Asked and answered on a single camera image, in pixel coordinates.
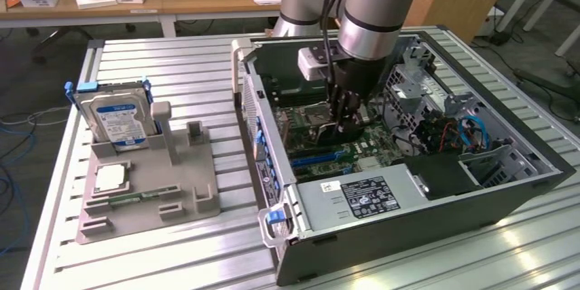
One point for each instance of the CPU socket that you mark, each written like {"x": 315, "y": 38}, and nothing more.
{"x": 315, "y": 113}

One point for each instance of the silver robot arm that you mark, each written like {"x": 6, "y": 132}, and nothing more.
{"x": 377, "y": 15}

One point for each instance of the wooden desk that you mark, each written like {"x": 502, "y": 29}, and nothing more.
{"x": 205, "y": 1}

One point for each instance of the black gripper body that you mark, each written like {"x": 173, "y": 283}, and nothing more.
{"x": 355, "y": 76}

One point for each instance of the blue expansion slot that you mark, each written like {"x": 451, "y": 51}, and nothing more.
{"x": 318, "y": 160}

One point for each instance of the green RAM stick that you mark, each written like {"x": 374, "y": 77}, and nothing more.
{"x": 137, "y": 198}

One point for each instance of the blue case latch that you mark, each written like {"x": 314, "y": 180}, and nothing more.
{"x": 274, "y": 218}

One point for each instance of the grey parts rack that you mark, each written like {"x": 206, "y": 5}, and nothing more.
{"x": 150, "y": 181}

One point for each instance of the green motherboard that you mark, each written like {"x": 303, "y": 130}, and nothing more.
{"x": 381, "y": 140}

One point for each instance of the open black PC case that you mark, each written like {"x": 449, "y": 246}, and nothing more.
{"x": 409, "y": 235}

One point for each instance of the metal drive cage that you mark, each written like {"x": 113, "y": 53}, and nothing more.
{"x": 413, "y": 100}

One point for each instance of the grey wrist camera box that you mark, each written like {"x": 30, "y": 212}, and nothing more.
{"x": 313, "y": 64}

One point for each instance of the silver CPU chip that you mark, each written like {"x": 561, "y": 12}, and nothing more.
{"x": 111, "y": 178}

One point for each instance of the blue slot retainer clip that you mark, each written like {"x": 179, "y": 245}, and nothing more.
{"x": 267, "y": 161}
{"x": 259, "y": 137}
{"x": 273, "y": 176}

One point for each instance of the hard disk with blue caddy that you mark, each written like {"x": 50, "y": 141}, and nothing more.
{"x": 118, "y": 120}

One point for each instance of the grey disk bay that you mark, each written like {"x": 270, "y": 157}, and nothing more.
{"x": 494, "y": 167}

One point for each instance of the silver chipset heatsink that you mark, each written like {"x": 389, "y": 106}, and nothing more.
{"x": 369, "y": 164}

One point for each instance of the black expansion slot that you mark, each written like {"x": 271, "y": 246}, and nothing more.
{"x": 303, "y": 153}

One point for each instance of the grey power supply unit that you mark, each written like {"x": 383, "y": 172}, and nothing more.
{"x": 318, "y": 212}

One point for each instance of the black floor stand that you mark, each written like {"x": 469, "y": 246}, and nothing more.
{"x": 553, "y": 81}

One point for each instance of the black plastic shroud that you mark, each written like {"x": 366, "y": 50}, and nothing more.
{"x": 439, "y": 174}

